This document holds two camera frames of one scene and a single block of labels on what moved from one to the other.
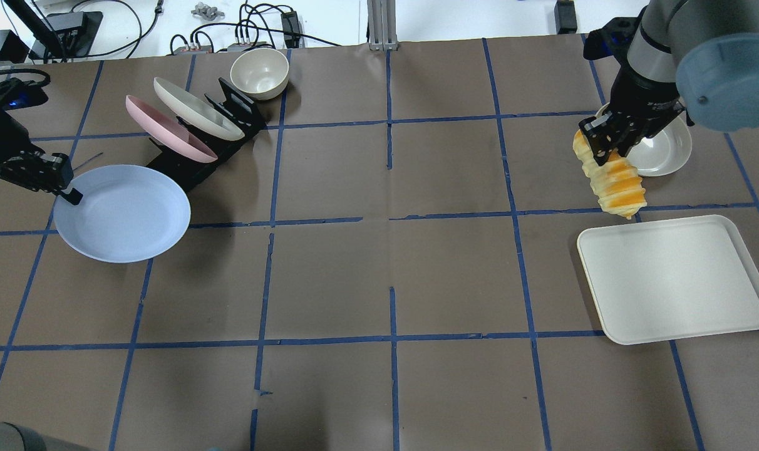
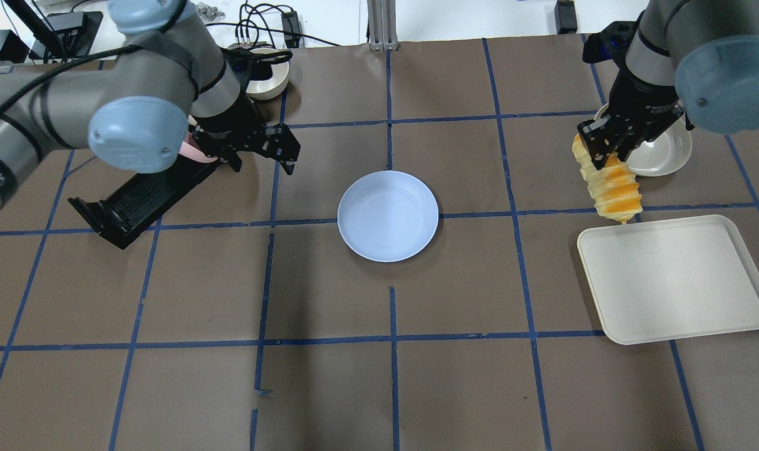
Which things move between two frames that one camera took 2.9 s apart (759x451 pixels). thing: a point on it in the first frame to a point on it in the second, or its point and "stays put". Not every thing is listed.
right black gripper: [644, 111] stays put
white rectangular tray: [673, 279] stays put
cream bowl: [260, 73] stays put
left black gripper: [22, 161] to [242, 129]
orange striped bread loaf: [619, 187] stays put
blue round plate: [128, 214] to [387, 216]
